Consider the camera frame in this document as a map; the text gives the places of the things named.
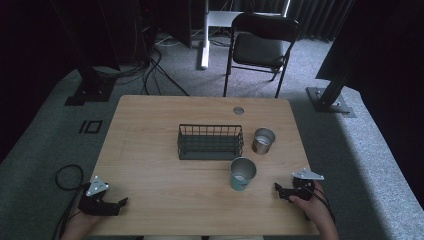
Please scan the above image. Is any person's left hand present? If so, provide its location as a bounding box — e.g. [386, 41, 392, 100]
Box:
[68, 213, 105, 234]

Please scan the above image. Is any person's right hand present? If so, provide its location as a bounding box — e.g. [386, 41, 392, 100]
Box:
[288, 194, 329, 228]

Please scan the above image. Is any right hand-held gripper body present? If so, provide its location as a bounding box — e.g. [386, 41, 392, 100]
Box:
[289, 167, 325, 202]

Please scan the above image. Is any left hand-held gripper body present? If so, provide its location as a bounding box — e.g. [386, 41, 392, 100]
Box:
[77, 175, 121, 217]

